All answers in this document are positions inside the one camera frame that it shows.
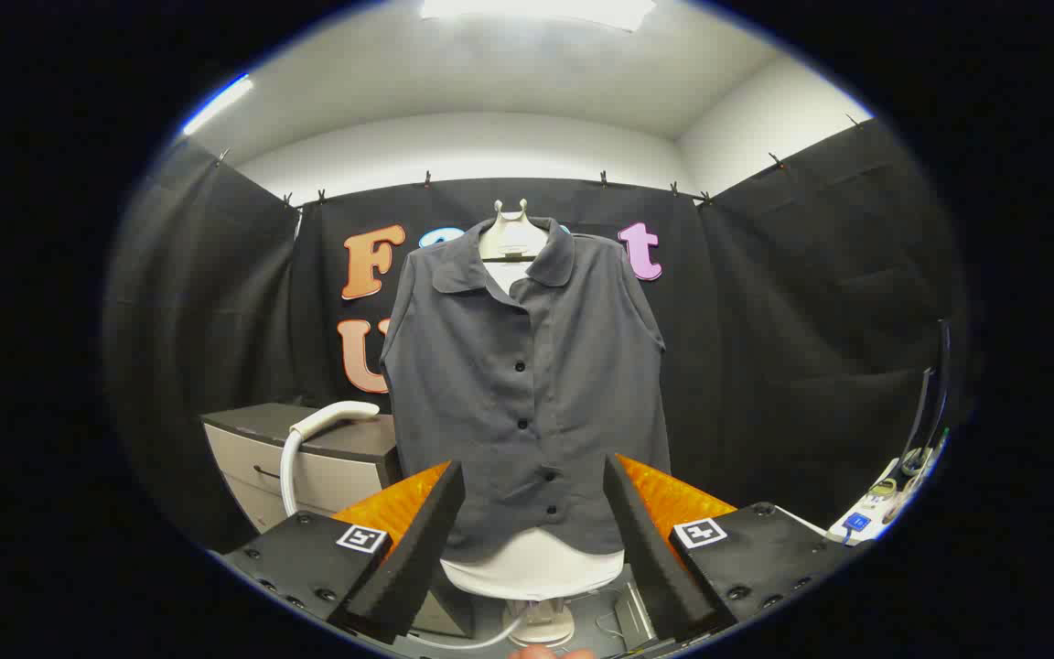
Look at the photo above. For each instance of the white mannequin torso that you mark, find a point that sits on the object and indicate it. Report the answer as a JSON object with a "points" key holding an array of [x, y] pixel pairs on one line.
{"points": [[536, 567]]}

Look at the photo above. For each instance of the white power strip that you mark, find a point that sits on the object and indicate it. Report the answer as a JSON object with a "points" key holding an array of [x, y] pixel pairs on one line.
{"points": [[865, 514]]}

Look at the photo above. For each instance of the grey button-up shirt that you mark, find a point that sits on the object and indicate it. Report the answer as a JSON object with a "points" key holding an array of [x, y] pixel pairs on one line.
{"points": [[490, 384]]}

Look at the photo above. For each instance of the ceiling light panel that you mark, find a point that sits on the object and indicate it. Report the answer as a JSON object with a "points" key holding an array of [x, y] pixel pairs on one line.
{"points": [[536, 9]]}

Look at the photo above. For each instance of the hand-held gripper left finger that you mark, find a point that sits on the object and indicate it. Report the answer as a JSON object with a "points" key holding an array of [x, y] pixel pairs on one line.
{"points": [[417, 549]]}

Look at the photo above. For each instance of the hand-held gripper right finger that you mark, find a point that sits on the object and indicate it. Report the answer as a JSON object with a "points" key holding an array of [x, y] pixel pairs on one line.
{"points": [[650, 549]]}

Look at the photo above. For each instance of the grey drawer cabinet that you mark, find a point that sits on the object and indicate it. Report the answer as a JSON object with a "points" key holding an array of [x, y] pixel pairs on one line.
{"points": [[353, 480]]}

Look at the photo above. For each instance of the ceiling light strip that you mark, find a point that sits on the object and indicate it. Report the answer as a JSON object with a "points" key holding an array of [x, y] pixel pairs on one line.
{"points": [[216, 103]]}

